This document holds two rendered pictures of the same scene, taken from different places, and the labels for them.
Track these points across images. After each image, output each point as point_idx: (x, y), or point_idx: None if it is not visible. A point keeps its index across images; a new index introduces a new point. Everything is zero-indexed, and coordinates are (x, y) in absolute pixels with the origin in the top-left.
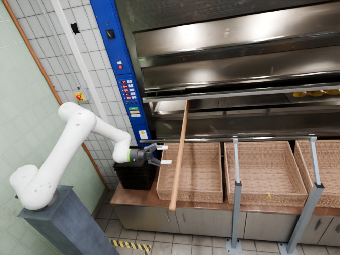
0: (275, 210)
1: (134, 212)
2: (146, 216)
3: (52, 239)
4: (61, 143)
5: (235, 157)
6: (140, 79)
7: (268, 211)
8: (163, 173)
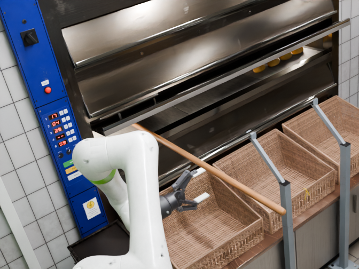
0: (318, 207)
1: None
2: None
3: None
4: (147, 181)
5: (263, 154)
6: (78, 103)
7: (313, 213)
8: None
